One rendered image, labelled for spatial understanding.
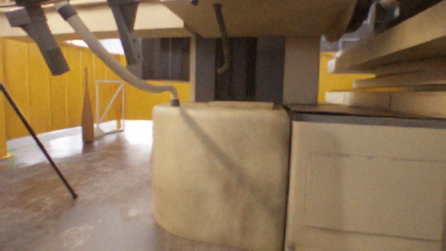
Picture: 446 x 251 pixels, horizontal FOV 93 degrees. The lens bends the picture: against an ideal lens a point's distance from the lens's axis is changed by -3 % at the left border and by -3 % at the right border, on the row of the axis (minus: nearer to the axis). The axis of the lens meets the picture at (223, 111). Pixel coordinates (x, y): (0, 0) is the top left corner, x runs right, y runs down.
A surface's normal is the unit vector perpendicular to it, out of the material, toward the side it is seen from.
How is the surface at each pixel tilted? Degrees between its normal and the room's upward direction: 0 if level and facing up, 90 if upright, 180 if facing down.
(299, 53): 90
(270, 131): 90
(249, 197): 90
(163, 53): 90
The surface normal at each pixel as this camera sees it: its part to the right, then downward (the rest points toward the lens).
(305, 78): -0.21, 0.08
